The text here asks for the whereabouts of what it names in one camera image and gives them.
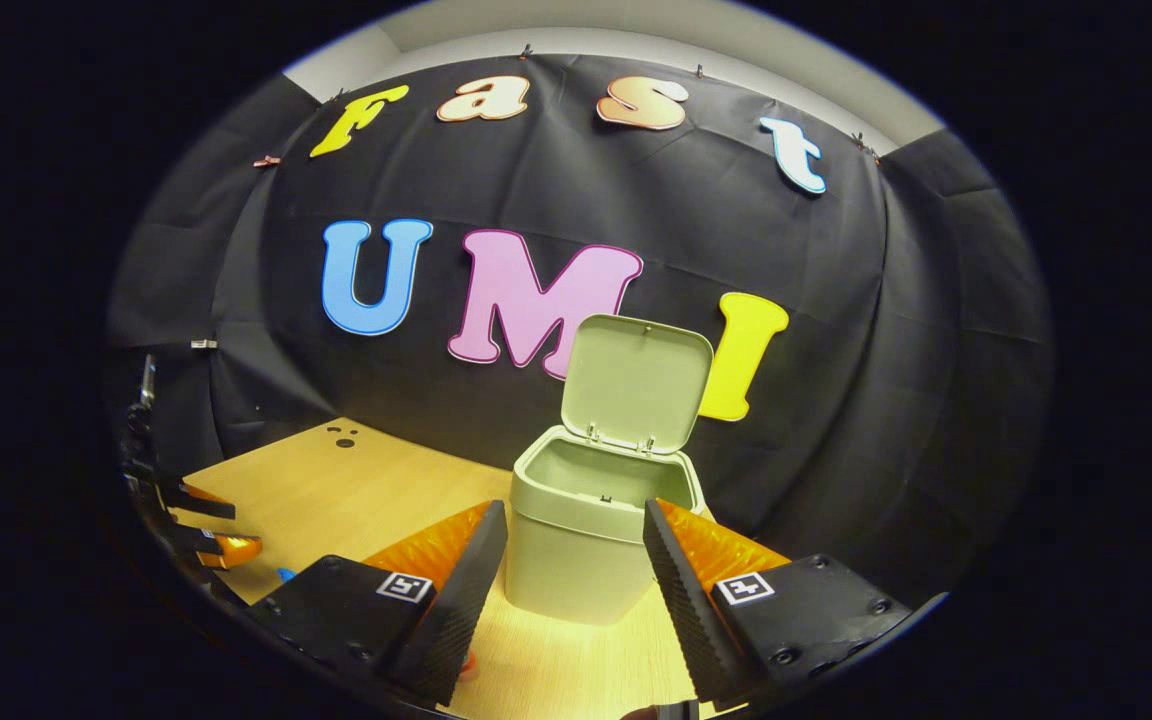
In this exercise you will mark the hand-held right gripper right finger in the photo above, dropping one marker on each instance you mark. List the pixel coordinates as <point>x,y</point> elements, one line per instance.
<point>691,610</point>

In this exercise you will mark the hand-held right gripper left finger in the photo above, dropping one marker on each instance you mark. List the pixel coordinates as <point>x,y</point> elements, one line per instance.
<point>461,610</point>

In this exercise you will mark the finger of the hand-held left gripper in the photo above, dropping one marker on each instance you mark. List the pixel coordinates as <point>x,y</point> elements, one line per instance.
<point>231,550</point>
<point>206,508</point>

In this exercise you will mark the pale green desktop garbage bin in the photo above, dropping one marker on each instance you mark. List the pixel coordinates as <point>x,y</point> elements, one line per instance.
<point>576,550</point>

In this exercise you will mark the wooden desktop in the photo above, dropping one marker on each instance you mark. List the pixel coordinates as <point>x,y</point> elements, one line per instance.
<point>336,500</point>

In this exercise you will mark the pink cloth clip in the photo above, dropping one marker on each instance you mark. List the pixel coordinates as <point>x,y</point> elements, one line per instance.
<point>266,160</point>

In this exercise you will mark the black backdrop cloth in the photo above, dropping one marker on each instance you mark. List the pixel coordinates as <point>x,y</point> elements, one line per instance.
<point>556,170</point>

